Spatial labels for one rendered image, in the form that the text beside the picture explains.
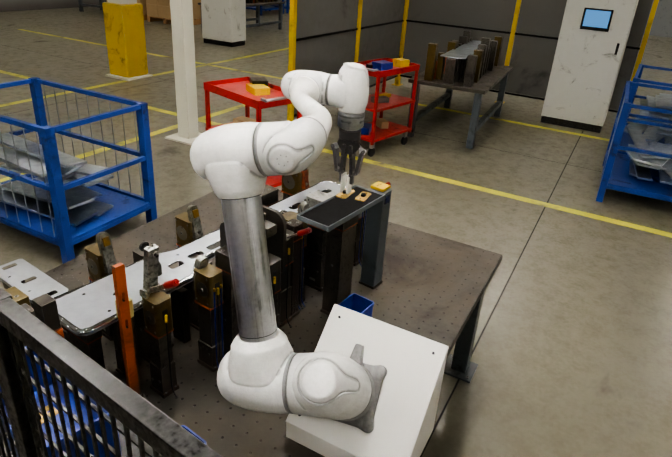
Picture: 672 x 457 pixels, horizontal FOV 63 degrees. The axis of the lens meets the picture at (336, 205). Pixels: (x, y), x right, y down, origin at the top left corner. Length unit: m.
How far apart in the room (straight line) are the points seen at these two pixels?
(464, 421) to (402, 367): 1.29
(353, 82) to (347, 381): 0.91
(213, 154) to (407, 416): 0.86
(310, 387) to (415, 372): 0.35
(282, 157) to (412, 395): 0.76
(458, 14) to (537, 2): 1.17
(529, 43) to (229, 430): 7.85
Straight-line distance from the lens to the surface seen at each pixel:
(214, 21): 12.53
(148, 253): 1.59
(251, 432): 1.75
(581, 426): 3.06
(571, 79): 8.06
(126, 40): 9.08
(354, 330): 1.65
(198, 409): 1.82
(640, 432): 3.17
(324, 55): 7.14
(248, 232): 1.36
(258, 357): 1.44
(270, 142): 1.25
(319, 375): 1.37
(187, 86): 6.11
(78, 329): 1.71
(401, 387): 1.59
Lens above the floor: 1.99
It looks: 25 degrees down
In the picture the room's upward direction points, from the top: 4 degrees clockwise
